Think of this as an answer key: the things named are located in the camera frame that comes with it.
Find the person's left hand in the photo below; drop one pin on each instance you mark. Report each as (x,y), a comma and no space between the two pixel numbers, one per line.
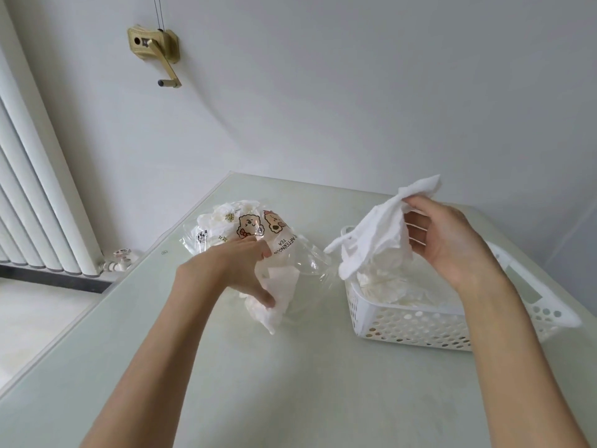
(228,268)

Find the person's right hand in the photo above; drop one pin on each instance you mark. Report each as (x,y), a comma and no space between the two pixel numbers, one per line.
(452,242)

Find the stack of white gloves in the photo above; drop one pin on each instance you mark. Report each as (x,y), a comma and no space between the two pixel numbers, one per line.
(396,284)

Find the white cotton glove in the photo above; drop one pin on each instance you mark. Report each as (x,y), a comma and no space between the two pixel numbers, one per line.
(378,228)

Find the clear bear-print plastic bag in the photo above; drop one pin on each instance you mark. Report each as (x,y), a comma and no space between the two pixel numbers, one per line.
(308,261)

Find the white perforated plastic basket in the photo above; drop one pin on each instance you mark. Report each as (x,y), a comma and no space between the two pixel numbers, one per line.
(410,328)

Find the person's right forearm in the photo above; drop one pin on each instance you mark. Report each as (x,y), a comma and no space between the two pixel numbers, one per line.
(517,368)

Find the person's left forearm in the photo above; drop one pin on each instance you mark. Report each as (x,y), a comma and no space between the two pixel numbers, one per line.
(149,368)

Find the white radiator valve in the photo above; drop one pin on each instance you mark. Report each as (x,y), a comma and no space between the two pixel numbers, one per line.
(119,258)

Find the white column radiator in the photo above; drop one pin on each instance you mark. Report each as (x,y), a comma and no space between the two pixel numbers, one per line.
(37,172)

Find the brass wall crank winch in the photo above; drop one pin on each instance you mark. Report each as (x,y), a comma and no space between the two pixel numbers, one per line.
(168,44)

